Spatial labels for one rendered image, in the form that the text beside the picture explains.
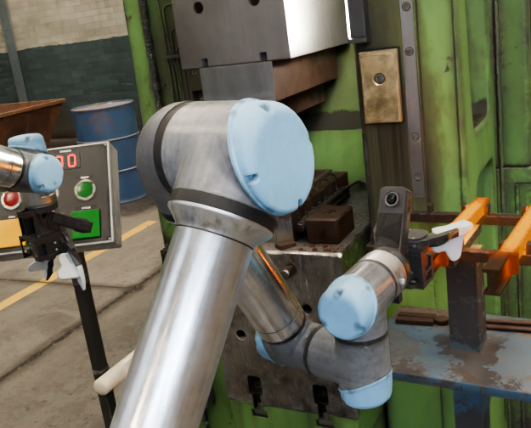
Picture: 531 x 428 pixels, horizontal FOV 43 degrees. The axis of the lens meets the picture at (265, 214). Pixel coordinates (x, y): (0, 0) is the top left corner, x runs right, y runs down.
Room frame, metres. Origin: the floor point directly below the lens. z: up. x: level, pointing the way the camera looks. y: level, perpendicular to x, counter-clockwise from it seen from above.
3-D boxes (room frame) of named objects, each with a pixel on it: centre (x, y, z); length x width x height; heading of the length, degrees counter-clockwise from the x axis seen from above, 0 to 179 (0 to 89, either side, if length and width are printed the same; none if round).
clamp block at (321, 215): (1.63, -0.16, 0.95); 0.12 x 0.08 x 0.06; 152
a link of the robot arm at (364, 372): (0.87, -0.10, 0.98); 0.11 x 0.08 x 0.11; 45
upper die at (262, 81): (1.84, -0.07, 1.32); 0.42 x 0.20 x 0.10; 152
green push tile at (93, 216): (1.72, 0.47, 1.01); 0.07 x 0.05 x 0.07; 87
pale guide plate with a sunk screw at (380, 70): (1.62, -0.31, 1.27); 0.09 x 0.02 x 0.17; 62
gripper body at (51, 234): (1.46, 0.49, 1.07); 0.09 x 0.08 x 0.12; 138
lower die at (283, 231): (1.84, -0.07, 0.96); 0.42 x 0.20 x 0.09; 152
